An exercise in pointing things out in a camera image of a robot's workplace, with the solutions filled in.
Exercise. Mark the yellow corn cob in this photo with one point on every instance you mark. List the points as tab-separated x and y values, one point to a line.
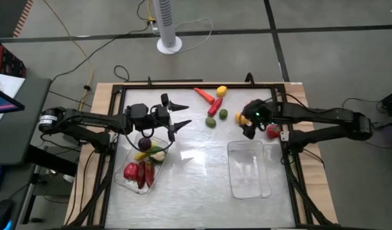
141	156

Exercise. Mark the orange mango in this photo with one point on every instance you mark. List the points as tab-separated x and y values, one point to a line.
240	119

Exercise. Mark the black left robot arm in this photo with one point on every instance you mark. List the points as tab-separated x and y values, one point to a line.
87	121

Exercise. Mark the dark red chili pepper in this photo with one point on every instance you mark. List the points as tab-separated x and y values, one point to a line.
149	174

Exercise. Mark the black aluminium table frame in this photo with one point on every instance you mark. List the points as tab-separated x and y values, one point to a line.
199	86

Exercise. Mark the red bell pepper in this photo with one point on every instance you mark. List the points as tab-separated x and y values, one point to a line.
131	172

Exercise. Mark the white paper sheet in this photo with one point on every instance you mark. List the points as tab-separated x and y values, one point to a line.
7	84

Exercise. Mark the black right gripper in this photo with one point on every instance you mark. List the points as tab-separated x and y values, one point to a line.
260	113

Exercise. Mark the red tomato with green top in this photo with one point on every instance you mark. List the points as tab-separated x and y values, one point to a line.
273	131

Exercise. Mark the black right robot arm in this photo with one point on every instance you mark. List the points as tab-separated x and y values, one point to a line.
323	116

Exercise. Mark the bright red chili pepper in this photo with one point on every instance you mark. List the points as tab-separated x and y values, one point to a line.
215	107

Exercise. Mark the black clamp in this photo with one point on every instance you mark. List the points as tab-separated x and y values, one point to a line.
249	79
149	81

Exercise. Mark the white tower fan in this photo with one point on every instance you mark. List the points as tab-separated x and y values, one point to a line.
165	19

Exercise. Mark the yellow lemon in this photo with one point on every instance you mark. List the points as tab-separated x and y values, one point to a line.
221	91

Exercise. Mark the dark purple plum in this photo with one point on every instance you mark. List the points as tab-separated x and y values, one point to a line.
145	144

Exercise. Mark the green lime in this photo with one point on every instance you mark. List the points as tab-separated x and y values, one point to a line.
210	122
223	114

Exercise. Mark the orange carrot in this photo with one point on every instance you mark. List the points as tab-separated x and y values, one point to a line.
204	96

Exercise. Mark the dark grey desk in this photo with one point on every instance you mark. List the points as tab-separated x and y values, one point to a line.
20	134

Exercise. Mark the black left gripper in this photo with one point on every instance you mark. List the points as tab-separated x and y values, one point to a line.
138	115

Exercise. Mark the clear plastic bin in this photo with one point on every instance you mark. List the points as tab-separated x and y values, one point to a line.
248	172
127	156

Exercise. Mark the computer screen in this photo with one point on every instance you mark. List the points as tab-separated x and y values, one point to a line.
4	102

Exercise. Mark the red crate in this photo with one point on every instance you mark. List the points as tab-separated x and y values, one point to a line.
4	60

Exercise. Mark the green bell pepper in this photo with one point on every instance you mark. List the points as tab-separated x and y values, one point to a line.
154	149

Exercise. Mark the black mat with orange edge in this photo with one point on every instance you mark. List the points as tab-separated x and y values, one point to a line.
7	16

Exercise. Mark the black computer mouse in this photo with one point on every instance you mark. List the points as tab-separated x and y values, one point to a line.
1	214

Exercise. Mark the white garlic bulb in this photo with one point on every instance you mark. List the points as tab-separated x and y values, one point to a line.
159	156

